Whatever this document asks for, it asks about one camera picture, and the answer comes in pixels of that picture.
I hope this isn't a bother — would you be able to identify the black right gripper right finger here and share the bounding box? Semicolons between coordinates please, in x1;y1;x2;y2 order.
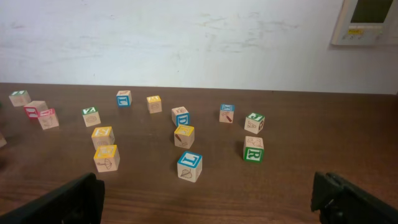
310;172;397;224

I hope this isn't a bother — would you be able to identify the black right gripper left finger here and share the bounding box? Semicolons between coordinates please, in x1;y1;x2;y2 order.
1;173;105;224

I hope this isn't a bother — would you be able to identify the yellow S letter block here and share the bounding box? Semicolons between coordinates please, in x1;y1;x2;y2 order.
91;126;115;149

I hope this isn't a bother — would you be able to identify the yellow umbrella picture block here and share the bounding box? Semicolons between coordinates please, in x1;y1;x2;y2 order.
93;145;120;172

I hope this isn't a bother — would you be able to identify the green Z letter block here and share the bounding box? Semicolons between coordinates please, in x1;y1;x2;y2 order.
81;106;101;127

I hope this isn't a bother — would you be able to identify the red V letter block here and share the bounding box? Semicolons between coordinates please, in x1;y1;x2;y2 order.
38;108;59;130

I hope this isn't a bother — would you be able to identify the plain block at left edge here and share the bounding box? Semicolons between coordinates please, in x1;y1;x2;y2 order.
0;134;7;147

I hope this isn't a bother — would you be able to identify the green R side block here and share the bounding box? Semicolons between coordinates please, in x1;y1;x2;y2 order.
243;136;264;163

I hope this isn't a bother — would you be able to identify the red I letter block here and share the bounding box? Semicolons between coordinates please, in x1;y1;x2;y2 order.
24;101;48;119

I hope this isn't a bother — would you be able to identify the blue L side block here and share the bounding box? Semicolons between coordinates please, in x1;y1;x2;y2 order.
116;90;132;107

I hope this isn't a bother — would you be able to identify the blue T letter block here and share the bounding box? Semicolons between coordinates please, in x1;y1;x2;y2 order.
177;151;203;182

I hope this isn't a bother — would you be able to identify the green J letter block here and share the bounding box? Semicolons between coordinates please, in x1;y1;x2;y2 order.
244;113;265;134

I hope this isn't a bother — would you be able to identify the green top block far left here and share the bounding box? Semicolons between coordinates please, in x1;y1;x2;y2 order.
9;90;32;107

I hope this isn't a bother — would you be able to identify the yellow top block far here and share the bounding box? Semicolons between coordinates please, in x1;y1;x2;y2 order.
147;95;162;114

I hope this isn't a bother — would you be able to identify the yellow pencil picture block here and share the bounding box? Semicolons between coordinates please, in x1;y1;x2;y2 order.
174;124;195;149

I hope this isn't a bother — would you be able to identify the blue D side block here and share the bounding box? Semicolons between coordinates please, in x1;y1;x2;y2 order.
172;106;190;127

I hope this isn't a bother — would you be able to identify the blue X letter block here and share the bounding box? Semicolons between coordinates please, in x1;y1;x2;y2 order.
219;104;235;123

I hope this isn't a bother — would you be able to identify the white wall thermostat panel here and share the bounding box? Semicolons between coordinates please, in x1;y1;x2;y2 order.
330;0;397;46

